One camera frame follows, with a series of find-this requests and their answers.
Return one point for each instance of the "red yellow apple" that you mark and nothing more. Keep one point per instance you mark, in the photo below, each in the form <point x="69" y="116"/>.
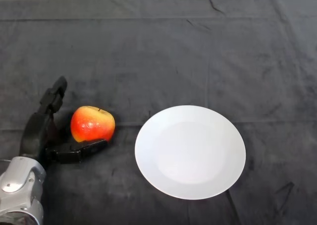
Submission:
<point x="92" y="124"/>

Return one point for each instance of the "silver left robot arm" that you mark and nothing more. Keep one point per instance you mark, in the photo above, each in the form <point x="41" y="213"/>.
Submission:
<point x="21" y="185"/>

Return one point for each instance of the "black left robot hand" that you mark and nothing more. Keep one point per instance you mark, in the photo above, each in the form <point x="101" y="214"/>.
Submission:
<point x="34" y="133"/>

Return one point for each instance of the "white round plate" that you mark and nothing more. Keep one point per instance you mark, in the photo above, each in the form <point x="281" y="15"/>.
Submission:
<point x="190" y="155"/>

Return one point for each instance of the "black cloth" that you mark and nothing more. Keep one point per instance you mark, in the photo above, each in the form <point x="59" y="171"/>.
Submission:
<point x="173" y="61"/>

